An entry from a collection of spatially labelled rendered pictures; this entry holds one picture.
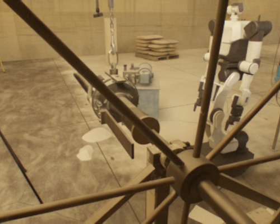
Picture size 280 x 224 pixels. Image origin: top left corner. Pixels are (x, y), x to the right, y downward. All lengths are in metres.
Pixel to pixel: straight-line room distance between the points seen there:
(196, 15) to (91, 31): 4.53
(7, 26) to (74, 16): 2.17
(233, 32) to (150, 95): 1.51
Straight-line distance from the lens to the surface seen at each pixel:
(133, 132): 1.06
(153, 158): 0.89
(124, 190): 0.71
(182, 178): 0.75
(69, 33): 9.01
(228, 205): 0.71
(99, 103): 1.39
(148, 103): 3.12
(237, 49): 1.99
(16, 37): 8.95
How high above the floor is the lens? 1.41
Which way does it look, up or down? 22 degrees down
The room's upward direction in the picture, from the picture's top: straight up
